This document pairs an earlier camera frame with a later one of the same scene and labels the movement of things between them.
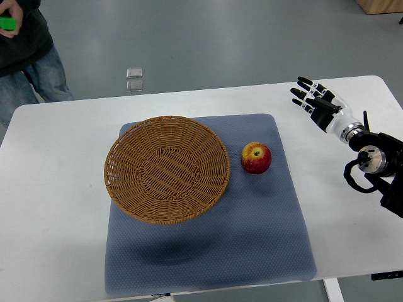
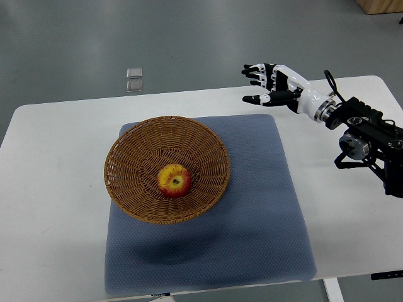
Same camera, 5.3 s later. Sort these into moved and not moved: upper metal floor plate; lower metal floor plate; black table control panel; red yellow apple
Moved: red yellow apple
Not moved: lower metal floor plate; upper metal floor plate; black table control panel
